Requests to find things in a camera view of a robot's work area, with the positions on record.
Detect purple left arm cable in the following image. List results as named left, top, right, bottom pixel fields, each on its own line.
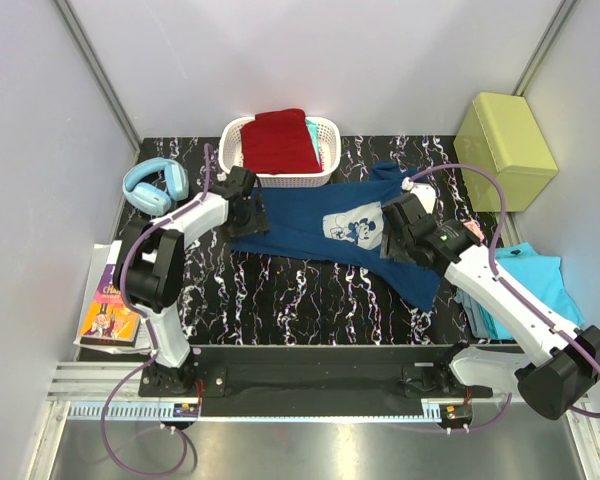
left=99, top=143, right=229, bottom=477

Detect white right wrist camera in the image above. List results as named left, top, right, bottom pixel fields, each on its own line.
left=401, top=177, right=437, bottom=214

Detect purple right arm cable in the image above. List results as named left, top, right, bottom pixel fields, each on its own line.
left=402, top=164, right=600, bottom=435

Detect grey-blue t shirt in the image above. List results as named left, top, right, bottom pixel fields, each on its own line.
left=454, top=289, right=497, bottom=340

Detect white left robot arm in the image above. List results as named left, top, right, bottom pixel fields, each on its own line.
left=113, top=166, right=269, bottom=396

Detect cyan t shirt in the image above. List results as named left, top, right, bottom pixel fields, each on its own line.
left=489, top=243, right=584, bottom=341

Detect Roald Dahl book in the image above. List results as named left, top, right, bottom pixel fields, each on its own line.
left=77, top=264, right=140, bottom=347

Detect white plastic basket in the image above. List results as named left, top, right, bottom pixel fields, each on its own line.
left=218, top=111, right=341, bottom=188

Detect pink cube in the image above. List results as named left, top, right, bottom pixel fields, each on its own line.
left=464, top=220, right=485, bottom=242

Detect folded teal t shirt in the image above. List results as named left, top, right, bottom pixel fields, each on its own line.
left=305, top=118, right=322, bottom=167

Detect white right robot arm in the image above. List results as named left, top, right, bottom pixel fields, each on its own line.
left=382, top=193, right=600, bottom=420

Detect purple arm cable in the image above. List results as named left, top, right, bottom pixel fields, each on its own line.
left=402, top=164, right=600, bottom=435
left=99, top=143, right=229, bottom=477

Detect navy blue t shirt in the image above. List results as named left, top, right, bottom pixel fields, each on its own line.
left=231, top=162, right=440, bottom=312

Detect light blue headphones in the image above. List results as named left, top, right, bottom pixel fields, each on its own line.
left=122, top=157, right=189, bottom=216

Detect yellow-green box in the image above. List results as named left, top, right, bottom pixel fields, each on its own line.
left=453, top=92, right=559, bottom=212

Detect folded red t shirt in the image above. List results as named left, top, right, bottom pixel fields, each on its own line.
left=240, top=108, right=322, bottom=175

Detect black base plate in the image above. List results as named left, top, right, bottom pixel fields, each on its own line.
left=139, top=345, right=466, bottom=398

